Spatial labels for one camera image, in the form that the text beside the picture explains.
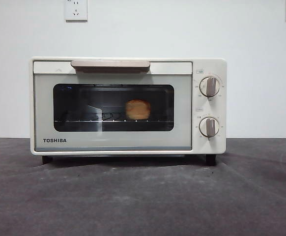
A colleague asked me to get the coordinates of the beige oven knob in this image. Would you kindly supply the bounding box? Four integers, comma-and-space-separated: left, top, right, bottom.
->
198, 76, 221, 97
198, 117, 220, 137

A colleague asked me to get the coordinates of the metal wire oven rack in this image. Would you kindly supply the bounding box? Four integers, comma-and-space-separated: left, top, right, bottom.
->
54, 112, 174, 123

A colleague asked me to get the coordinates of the cream Toshiba toaster oven body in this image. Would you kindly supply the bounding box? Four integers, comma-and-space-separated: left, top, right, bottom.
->
29, 57, 228, 166

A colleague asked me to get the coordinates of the glass oven door with handle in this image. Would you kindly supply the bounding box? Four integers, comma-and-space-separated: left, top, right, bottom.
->
33, 59, 193, 151

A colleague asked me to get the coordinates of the golden brown bread loaf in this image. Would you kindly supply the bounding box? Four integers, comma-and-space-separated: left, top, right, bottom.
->
125, 98, 151, 120

